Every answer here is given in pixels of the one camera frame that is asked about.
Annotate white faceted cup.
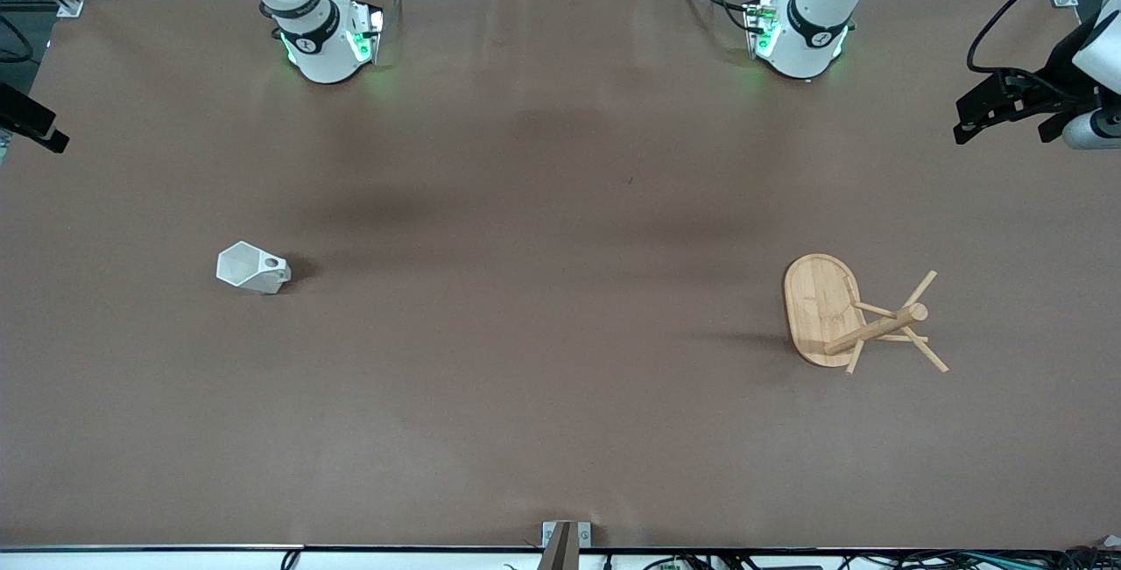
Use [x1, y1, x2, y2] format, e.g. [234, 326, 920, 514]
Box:
[216, 241, 292, 295]

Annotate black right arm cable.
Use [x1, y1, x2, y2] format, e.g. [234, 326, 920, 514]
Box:
[0, 14, 33, 63]

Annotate wooden cup rack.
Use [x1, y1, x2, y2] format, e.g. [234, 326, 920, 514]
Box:
[782, 253, 950, 376]

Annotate metal bracket plate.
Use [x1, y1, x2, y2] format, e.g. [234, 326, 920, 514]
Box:
[541, 521, 593, 551]

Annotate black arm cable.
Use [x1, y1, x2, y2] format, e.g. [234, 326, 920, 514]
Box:
[0, 14, 33, 63]
[967, 0, 1097, 81]

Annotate dark camera post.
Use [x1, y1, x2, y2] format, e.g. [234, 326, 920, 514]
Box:
[538, 522, 579, 570]

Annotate tangled cables below table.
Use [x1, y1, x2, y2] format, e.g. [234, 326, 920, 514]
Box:
[639, 546, 1121, 570]

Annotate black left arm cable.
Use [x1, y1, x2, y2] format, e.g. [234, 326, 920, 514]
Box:
[967, 0, 1097, 81]

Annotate left arm base connector panel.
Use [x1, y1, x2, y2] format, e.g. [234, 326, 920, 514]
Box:
[743, 0, 782, 60]

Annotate right arm base connector panel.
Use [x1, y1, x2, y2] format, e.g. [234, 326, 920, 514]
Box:
[349, 3, 386, 65]

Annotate brown table cover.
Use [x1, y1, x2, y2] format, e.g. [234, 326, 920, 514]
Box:
[0, 0, 1121, 551]

